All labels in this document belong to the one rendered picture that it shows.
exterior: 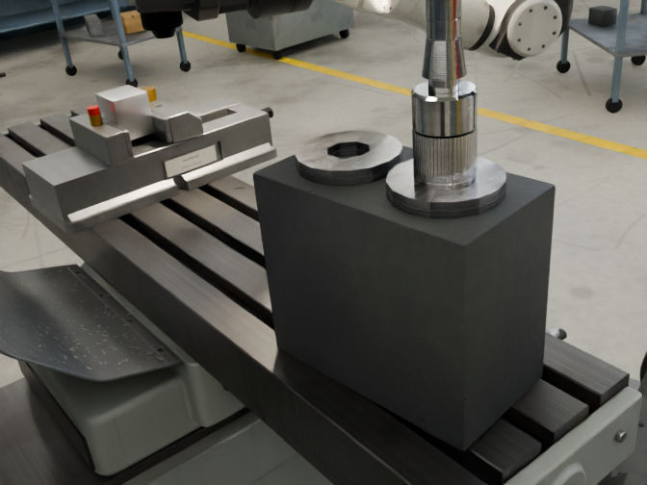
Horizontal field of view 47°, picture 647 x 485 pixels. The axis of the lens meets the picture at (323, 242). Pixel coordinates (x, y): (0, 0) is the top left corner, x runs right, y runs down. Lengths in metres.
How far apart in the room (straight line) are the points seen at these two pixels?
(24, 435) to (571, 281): 1.96
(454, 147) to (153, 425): 0.53
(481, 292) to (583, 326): 1.88
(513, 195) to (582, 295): 1.99
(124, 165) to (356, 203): 0.55
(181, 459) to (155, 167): 0.40
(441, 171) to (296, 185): 0.13
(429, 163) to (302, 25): 5.05
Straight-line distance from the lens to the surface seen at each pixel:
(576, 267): 2.71
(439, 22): 0.52
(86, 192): 1.04
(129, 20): 5.44
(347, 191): 0.58
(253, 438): 1.00
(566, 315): 2.45
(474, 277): 0.52
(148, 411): 0.90
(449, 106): 0.52
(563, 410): 0.66
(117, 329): 0.94
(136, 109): 1.08
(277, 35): 5.43
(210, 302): 0.82
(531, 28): 1.03
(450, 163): 0.54
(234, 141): 1.13
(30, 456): 1.01
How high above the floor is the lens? 1.37
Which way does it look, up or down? 28 degrees down
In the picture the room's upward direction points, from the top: 6 degrees counter-clockwise
